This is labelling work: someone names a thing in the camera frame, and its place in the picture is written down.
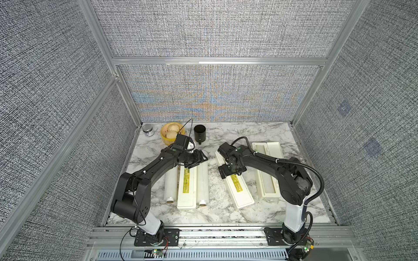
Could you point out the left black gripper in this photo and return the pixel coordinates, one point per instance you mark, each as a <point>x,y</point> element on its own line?
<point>198,159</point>

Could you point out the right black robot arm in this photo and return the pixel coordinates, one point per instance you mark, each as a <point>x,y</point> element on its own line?
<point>294,183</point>

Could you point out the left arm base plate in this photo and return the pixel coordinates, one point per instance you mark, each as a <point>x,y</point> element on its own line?
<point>165,237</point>

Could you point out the plastic wrap roll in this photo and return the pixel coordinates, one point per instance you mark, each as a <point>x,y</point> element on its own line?
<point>203,184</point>
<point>171,185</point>

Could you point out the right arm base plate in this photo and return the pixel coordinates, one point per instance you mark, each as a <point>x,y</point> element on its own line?
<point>272,235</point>

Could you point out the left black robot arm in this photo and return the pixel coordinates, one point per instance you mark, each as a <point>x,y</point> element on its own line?
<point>132,196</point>

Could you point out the yellow bowl with buns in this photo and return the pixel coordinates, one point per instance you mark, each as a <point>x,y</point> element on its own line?
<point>169,132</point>

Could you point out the black cup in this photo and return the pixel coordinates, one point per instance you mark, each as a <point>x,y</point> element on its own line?
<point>200,134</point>

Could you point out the aluminium mounting rail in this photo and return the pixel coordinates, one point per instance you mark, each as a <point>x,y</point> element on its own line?
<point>324,236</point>

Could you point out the small silver tin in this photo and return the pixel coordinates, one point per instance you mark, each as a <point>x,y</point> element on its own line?
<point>148,130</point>

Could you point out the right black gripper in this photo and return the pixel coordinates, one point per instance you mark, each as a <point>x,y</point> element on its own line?
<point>225,172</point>

